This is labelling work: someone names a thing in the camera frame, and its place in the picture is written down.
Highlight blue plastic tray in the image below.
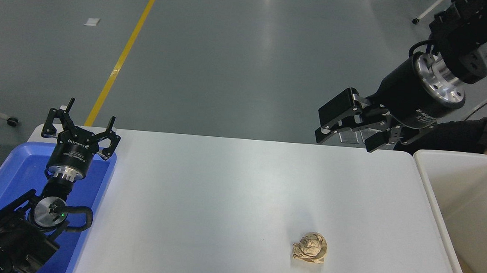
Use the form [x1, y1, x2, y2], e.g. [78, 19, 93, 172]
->
[0, 139, 118, 273]

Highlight tan paper ball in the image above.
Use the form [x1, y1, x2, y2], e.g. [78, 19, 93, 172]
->
[290, 230, 329, 265]

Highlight white wheeled chair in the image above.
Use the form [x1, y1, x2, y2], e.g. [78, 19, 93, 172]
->
[410, 0, 487, 59]

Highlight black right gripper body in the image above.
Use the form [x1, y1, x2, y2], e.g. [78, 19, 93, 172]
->
[366, 55, 445, 131]

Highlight large pale plastic bin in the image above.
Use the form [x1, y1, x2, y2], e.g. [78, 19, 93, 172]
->
[405, 148, 487, 273]

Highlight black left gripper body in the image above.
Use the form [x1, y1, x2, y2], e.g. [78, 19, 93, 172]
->
[46, 125, 102, 175]

